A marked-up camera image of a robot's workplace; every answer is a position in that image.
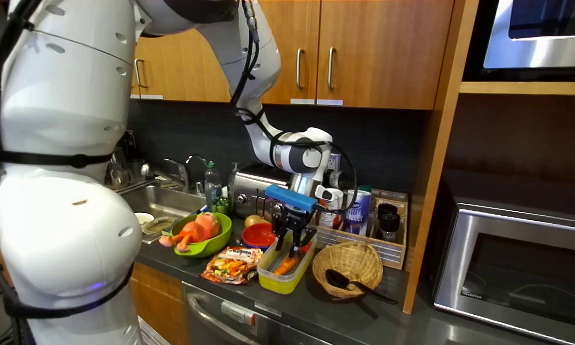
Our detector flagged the wooden upper cabinets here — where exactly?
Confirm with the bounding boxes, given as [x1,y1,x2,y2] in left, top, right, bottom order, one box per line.
[130,0,457,111]

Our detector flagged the chrome faucet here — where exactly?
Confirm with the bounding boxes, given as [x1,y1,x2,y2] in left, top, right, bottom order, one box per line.
[139,157,202,194]

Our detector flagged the black plastic spoon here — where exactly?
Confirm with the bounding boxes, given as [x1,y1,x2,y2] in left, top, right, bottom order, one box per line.
[325,268,394,305]

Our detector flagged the purple white canister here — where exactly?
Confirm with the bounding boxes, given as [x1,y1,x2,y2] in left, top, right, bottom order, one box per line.
[342,190,371,236]

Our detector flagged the silver toaster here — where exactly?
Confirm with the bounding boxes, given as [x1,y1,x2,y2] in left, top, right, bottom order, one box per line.
[229,163,291,218]

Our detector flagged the instant noodle packet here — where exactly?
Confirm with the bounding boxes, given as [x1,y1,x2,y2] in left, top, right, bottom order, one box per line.
[200,245,262,286]

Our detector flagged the stainless microwave oven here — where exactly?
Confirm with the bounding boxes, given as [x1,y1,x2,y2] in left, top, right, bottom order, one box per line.
[432,171,575,345]

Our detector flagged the wooden crate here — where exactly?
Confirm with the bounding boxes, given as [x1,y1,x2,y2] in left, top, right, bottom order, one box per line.
[315,190,407,270]

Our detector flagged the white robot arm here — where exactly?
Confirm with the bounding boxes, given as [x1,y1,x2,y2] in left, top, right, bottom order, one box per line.
[0,0,331,345]

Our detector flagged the stainless steel sink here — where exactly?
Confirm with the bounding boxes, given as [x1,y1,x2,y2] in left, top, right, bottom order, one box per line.
[122,184,204,243]

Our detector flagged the woven wicker basket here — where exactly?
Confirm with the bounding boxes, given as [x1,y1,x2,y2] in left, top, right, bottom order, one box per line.
[312,241,383,299]

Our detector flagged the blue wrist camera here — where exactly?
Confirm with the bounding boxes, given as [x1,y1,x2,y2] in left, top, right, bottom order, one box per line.
[262,186,315,213]

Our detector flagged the green bowl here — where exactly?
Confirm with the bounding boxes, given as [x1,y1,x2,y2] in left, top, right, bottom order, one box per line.
[164,213,231,259]

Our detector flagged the orange plush toy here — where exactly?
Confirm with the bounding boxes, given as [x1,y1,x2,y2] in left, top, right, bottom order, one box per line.
[158,213,220,251]

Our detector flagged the white red canister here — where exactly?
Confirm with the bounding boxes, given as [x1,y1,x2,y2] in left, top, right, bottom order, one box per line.
[317,188,342,228]

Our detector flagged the clear yellow plastic container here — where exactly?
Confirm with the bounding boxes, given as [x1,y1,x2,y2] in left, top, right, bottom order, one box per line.
[256,234,315,295]

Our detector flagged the black jar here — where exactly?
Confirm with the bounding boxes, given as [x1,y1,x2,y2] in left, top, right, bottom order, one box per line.
[377,203,400,241]

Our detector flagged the orange toy carrot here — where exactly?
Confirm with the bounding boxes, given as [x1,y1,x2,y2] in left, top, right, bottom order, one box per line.
[273,257,298,276]

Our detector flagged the upper microwave oven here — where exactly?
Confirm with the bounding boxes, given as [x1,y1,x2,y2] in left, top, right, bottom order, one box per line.
[463,0,575,82]

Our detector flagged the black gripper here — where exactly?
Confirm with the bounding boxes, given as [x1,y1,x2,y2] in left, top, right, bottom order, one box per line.
[271,203,312,253]

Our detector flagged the yellow potato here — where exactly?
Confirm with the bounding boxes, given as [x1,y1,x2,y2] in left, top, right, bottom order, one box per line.
[243,215,268,228]

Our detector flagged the stainless dishwasher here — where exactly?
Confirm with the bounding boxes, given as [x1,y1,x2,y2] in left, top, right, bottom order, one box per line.
[183,284,329,345]

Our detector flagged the red bowl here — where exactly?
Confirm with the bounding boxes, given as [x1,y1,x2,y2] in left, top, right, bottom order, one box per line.
[241,222,275,249]

